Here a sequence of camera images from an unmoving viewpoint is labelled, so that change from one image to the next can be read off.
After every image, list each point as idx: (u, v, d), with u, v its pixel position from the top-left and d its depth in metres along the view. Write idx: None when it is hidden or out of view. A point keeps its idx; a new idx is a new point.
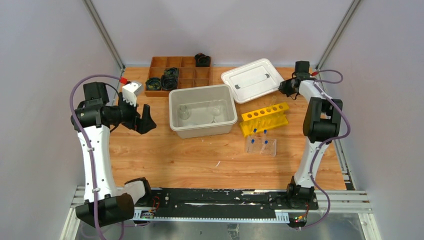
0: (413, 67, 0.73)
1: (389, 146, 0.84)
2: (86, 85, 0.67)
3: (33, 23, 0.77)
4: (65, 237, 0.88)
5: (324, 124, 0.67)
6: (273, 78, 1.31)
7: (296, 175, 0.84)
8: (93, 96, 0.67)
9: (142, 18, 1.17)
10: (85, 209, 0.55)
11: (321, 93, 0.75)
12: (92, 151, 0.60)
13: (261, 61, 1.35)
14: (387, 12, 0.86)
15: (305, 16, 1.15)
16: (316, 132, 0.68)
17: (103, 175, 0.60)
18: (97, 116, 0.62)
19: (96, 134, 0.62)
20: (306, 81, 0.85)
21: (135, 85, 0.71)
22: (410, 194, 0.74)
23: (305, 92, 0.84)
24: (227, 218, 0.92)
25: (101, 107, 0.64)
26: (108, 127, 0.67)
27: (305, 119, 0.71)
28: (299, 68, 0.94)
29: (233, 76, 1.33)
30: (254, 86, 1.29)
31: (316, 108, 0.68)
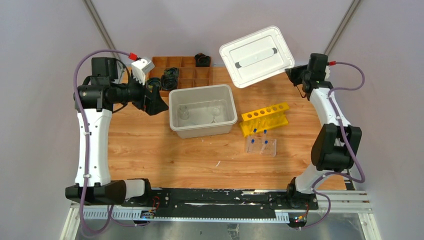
0: (413, 67, 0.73)
1: (389, 146, 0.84)
2: (95, 60, 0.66)
3: (33, 23, 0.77)
4: (65, 237, 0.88)
5: (335, 157, 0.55)
6: (283, 55, 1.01)
7: (298, 180, 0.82)
8: (100, 72, 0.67)
9: (142, 19, 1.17)
10: (74, 192, 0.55)
11: (337, 117, 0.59)
12: (89, 136, 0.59)
13: (269, 30, 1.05)
14: (387, 13, 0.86)
15: (305, 17, 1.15)
16: (325, 165, 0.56)
17: (97, 162, 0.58)
18: (99, 99, 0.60)
19: (95, 118, 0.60)
20: (320, 91, 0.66)
21: (144, 62, 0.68)
22: (410, 194, 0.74)
23: (317, 106, 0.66)
24: (227, 218, 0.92)
25: (104, 88, 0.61)
26: (110, 111, 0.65)
27: (316, 145, 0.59)
28: (313, 67, 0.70)
29: (233, 50, 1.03)
30: (258, 66, 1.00)
31: (327, 140, 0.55)
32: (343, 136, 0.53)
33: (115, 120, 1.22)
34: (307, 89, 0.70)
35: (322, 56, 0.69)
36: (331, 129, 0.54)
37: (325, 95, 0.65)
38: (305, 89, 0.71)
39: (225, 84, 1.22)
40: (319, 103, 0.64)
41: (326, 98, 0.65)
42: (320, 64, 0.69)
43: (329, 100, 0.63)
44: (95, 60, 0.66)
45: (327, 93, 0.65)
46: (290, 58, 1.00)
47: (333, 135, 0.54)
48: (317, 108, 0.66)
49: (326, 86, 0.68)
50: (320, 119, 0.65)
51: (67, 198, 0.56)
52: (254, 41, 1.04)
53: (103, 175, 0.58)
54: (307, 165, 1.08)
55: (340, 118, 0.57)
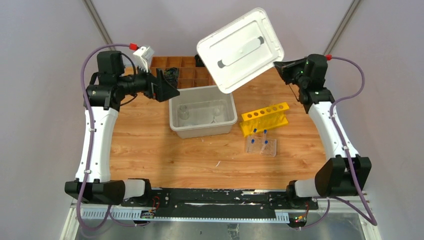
0: (414, 68, 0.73)
1: (389, 146, 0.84)
2: (100, 57, 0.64)
3: (34, 23, 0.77)
4: (66, 237, 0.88)
5: (342, 188, 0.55)
6: (269, 44, 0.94)
7: (298, 181, 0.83)
8: (106, 70, 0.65)
9: (142, 18, 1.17)
10: (73, 187, 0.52)
11: (344, 146, 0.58)
12: (93, 132, 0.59)
13: (252, 14, 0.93)
14: (387, 13, 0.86)
15: (305, 17, 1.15)
16: (331, 194, 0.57)
17: (98, 158, 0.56)
18: (106, 98, 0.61)
19: (101, 116, 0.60)
20: (320, 108, 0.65)
21: (142, 49, 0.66)
22: (410, 194, 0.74)
23: (320, 127, 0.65)
24: (227, 218, 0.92)
25: (113, 89, 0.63)
26: (116, 111, 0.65)
27: (322, 174, 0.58)
28: (312, 74, 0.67)
29: (214, 46, 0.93)
30: (244, 62, 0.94)
31: (336, 177, 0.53)
32: (352, 173, 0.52)
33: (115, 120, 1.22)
34: (305, 100, 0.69)
35: (323, 61, 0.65)
36: (338, 165, 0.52)
37: (327, 113, 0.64)
38: (304, 100, 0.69)
39: None
40: (322, 125, 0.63)
41: (328, 117, 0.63)
42: (320, 71, 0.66)
43: (331, 121, 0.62)
44: (100, 57, 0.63)
45: (329, 111, 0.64)
46: (278, 47, 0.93)
47: (340, 171, 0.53)
48: (320, 128, 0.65)
49: (326, 98, 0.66)
50: (324, 142, 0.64)
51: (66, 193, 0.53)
52: (236, 31, 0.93)
53: (103, 172, 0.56)
54: (307, 165, 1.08)
55: (347, 149, 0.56)
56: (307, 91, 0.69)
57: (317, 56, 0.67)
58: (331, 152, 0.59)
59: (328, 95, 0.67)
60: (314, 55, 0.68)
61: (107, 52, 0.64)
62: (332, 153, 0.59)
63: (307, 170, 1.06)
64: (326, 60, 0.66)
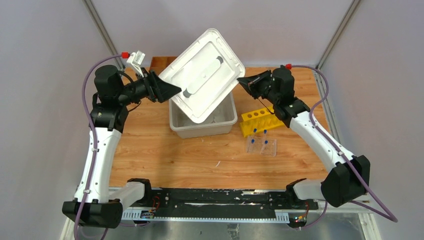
0: (414, 67, 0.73)
1: (390, 146, 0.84)
2: (97, 82, 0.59)
3: (35, 23, 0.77)
4: (66, 237, 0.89)
5: (353, 192, 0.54)
6: (230, 62, 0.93)
7: (296, 183, 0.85)
8: (105, 93, 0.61)
9: (142, 19, 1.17)
10: (70, 207, 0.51)
11: (339, 152, 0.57)
12: (96, 152, 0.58)
13: (206, 36, 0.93)
14: (387, 13, 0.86)
15: (305, 17, 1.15)
16: (344, 201, 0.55)
17: (98, 178, 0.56)
18: (111, 120, 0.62)
19: (104, 137, 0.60)
20: (300, 120, 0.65)
21: (132, 55, 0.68)
22: (410, 195, 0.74)
23: (308, 138, 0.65)
24: (227, 218, 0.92)
25: (118, 111, 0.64)
26: (119, 133, 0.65)
27: (327, 185, 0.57)
28: (281, 90, 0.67)
29: (175, 75, 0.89)
30: (208, 85, 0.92)
31: (342, 180, 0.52)
32: (356, 174, 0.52)
33: None
34: (283, 116, 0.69)
35: (289, 76, 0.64)
36: (341, 172, 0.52)
37: (309, 124, 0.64)
38: (282, 116, 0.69)
39: None
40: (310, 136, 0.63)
41: (311, 126, 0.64)
42: (289, 85, 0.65)
43: (316, 130, 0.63)
44: (97, 82, 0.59)
45: (310, 120, 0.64)
46: (238, 63, 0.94)
47: (346, 177, 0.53)
48: (309, 140, 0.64)
49: (302, 109, 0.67)
50: (317, 152, 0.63)
51: (63, 213, 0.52)
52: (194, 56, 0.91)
53: (102, 193, 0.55)
54: (307, 165, 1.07)
55: (344, 154, 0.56)
56: (282, 106, 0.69)
57: (281, 72, 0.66)
58: (330, 161, 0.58)
59: (303, 105, 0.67)
60: (278, 70, 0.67)
61: (103, 72, 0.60)
62: (330, 162, 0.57)
63: (307, 170, 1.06)
64: (290, 74, 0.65)
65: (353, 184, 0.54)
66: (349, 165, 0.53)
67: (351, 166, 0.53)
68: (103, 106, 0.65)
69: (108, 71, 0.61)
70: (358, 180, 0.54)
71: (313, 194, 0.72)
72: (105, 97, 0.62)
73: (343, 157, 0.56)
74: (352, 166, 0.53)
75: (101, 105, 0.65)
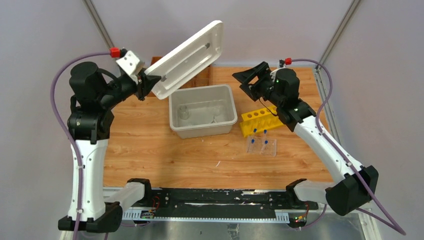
0: (414, 68, 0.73)
1: (390, 147, 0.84)
2: (73, 83, 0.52)
3: (34, 23, 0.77)
4: (66, 237, 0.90)
5: (358, 200, 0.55)
6: (210, 48, 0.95)
7: (296, 185, 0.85)
8: (86, 95, 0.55)
9: (142, 18, 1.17)
10: (66, 225, 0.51)
11: (347, 163, 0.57)
12: (82, 169, 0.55)
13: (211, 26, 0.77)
14: (387, 13, 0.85)
15: (305, 17, 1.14)
16: (351, 209, 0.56)
17: (89, 195, 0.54)
18: (93, 130, 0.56)
19: (89, 150, 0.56)
20: (306, 126, 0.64)
21: (132, 64, 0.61)
22: (409, 195, 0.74)
23: (315, 146, 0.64)
24: (227, 218, 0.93)
25: (101, 116, 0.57)
26: (105, 141, 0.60)
27: (334, 195, 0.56)
28: (286, 92, 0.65)
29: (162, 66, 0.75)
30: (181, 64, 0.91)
31: (352, 192, 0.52)
32: (365, 186, 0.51)
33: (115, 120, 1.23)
34: (287, 120, 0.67)
35: (294, 78, 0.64)
36: (351, 185, 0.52)
37: (316, 130, 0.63)
38: (286, 120, 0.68)
39: (225, 84, 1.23)
40: (316, 142, 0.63)
41: (318, 134, 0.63)
42: (294, 87, 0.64)
43: (323, 137, 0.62)
44: (73, 83, 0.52)
45: (316, 127, 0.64)
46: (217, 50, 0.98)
47: (355, 189, 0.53)
48: (315, 148, 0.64)
49: (306, 112, 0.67)
50: (323, 161, 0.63)
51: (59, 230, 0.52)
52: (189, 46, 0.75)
53: (97, 208, 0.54)
54: (307, 165, 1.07)
55: (352, 165, 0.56)
56: (287, 109, 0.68)
57: (285, 74, 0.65)
58: (338, 172, 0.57)
59: (307, 108, 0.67)
60: (282, 73, 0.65)
61: (82, 73, 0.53)
62: (339, 173, 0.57)
63: (307, 170, 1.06)
64: (295, 76, 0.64)
65: (360, 194, 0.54)
66: (358, 177, 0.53)
67: (361, 178, 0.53)
68: (84, 111, 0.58)
69: (87, 70, 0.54)
70: (365, 191, 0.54)
71: (313, 194, 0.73)
72: (85, 100, 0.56)
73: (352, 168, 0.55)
74: (361, 178, 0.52)
75: (81, 110, 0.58)
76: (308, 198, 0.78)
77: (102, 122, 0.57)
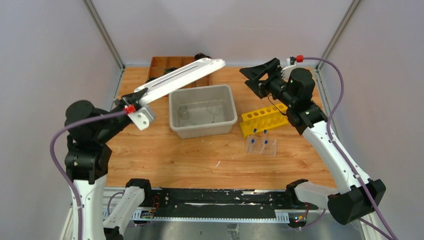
0: (414, 67, 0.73)
1: (390, 146, 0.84)
2: (69, 127, 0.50)
3: (35, 23, 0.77)
4: (65, 237, 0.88)
5: (360, 211, 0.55)
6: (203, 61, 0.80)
7: (297, 186, 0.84)
8: (82, 136, 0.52)
9: (142, 18, 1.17)
10: None
11: (355, 175, 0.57)
12: (81, 209, 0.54)
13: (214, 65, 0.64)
14: (387, 13, 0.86)
15: (306, 17, 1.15)
16: (352, 219, 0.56)
17: (90, 232, 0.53)
18: (91, 171, 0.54)
19: (87, 189, 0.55)
20: (315, 131, 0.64)
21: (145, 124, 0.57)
22: (409, 195, 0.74)
23: (322, 152, 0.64)
24: (227, 218, 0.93)
25: (98, 154, 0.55)
26: (104, 177, 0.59)
27: (336, 203, 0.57)
28: (299, 94, 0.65)
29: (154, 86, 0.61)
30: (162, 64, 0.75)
31: (356, 205, 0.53)
32: (371, 199, 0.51)
33: None
34: (297, 122, 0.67)
35: (309, 80, 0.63)
36: (356, 198, 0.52)
37: (326, 137, 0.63)
38: (296, 122, 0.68)
39: (225, 84, 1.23)
40: (323, 148, 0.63)
41: (328, 141, 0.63)
42: (308, 90, 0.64)
43: (332, 145, 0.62)
44: (69, 127, 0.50)
45: (327, 134, 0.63)
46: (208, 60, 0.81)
47: (360, 201, 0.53)
48: (322, 154, 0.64)
49: (317, 116, 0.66)
50: (329, 167, 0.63)
51: None
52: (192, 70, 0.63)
53: None
54: (307, 165, 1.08)
55: (360, 177, 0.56)
56: (297, 111, 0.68)
57: (301, 75, 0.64)
58: (344, 183, 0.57)
59: (319, 113, 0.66)
60: (297, 73, 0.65)
61: (76, 117, 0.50)
62: (345, 184, 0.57)
63: (307, 170, 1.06)
64: (310, 78, 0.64)
65: (364, 206, 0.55)
66: (364, 190, 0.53)
67: (367, 191, 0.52)
68: (81, 148, 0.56)
69: (82, 112, 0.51)
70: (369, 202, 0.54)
71: (314, 197, 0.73)
72: (81, 139, 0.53)
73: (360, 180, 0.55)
74: (367, 191, 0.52)
75: (78, 147, 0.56)
76: (308, 200, 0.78)
77: (100, 161, 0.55)
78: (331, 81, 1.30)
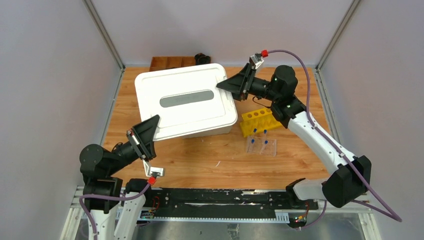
0: (414, 67, 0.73)
1: (391, 145, 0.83)
2: (83, 171, 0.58)
3: (34, 23, 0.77)
4: (65, 237, 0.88)
5: (353, 192, 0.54)
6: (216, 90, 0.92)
7: (296, 184, 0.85)
8: (96, 176, 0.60)
9: (142, 18, 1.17)
10: None
11: (340, 154, 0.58)
12: (96, 235, 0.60)
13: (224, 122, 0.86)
14: (388, 12, 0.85)
15: (306, 16, 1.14)
16: (347, 201, 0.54)
17: None
18: (106, 202, 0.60)
19: (102, 218, 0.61)
20: (298, 121, 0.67)
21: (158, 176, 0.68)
22: (409, 195, 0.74)
23: (307, 139, 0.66)
24: (227, 218, 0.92)
25: (112, 186, 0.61)
26: (116, 206, 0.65)
27: (329, 187, 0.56)
28: (283, 91, 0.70)
29: (167, 123, 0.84)
30: (176, 88, 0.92)
31: (346, 181, 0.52)
32: (359, 175, 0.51)
33: (115, 120, 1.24)
34: (281, 117, 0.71)
35: (292, 78, 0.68)
36: (344, 174, 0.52)
37: (308, 124, 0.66)
38: (279, 117, 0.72)
39: None
40: (309, 136, 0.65)
41: (311, 128, 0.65)
42: (291, 87, 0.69)
43: (315, 131, 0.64)
44: (83, 170, 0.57)
45: (309, 121, 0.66)
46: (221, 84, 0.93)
47: (349, 178, 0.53)
48: (308, 141, 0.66)
49: (298, 108, 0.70)
50: (317, 153, 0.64)
51: None
52: (200, 120, 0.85)
53: None
54: (307, 165, 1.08)
55: (345, 155, 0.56)
56: (281, 107, 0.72)
57: (284, 73, 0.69)
58: (332, 164, 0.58)
59: (300, 104, 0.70)
60: (280, 72, 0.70)
61: (88, 166, 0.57)
62: (332, 165, 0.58)
63: (307, 170, 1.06)
64: (293, 76, 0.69)
65: (355, 185, 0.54)
66: (351, 167, 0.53)
67: (353, 166, 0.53)
68: (97, 182, 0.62)
69: (93, 158, 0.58)
70: (359, 180, 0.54)
71: (312, 192, 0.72)
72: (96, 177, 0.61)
73: (345, 158, 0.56)
74: (354, 167, 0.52)
75: (94, 180, 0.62)
76: (308, 197, 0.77)
77: (114, 193, 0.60)
78: (331, 80, 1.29)
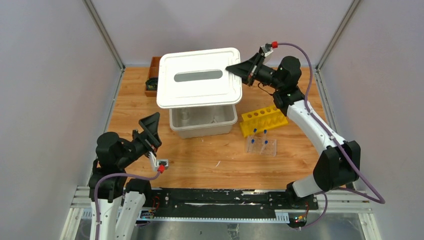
0: (414, 67, 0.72)
1: (391, 146, 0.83)
2: (98, 151, 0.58)
3: (34, 24, 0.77)
4: (65, 237, 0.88)
5: (342, 175, 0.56)
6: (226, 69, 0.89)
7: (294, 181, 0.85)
8: (107, 161, 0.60)
9: (142, 19, 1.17)
10: None
11: (330, 137, 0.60)
12: (99, 225, 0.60)
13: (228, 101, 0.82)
14: (388, 12, 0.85)
15: (306, 17, 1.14)
16: (336, 184, 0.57)
17: None
18: (110, 191, 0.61)
19: (106, 208, 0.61)
20: (298, 108, 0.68)
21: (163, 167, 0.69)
22: (409, 195, 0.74)
23: (303, 126, 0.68)
24: (227, 218, 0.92)
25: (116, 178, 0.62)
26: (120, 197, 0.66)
27: (320, 169, 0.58)
28: (286, 81, 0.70)
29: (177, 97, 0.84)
30: (193, 65, 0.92)
31: (333, 163, 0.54)
32: (347, 157, 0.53)
33: (115, 120, 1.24)
34: (281, 105, 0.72)
35: (296, 69, 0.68)
36: (332, 155, 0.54)
37: (305, 111, 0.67)
38: (279, 105, 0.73)
39: None
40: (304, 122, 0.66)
41: (307, 113, 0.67)
42: (294, 78, 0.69)
43: (311, 116, 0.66)
44: (99, 151, 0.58)
45: (305, 108, 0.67)
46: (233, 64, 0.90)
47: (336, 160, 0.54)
48: (303, 127, 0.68)
49: (298, 98, 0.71)
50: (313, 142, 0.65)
51: None
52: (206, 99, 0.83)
53: None
54: (307, 165, 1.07)
55: (334, 138, 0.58)
56: (282, 95, 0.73)
57: (290, 64, 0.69)
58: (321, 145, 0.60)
59: (301, 95, 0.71)
60: (286, 62, 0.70)
61: (105, 147, 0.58)
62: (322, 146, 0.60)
63: (307, 170, 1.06)
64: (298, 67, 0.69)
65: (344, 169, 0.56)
66: (340, 149, 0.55)
67: (342, 149, 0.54)
68: (102, 172, 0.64)
69: (110, 139, 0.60)
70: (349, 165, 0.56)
71: (310, 187, 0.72)
72: (105, 163, 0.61)
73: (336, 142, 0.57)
74: (343, 150, 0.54)
75: (101, 171, 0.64)
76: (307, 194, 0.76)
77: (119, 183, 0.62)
78: (331, 80, 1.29)
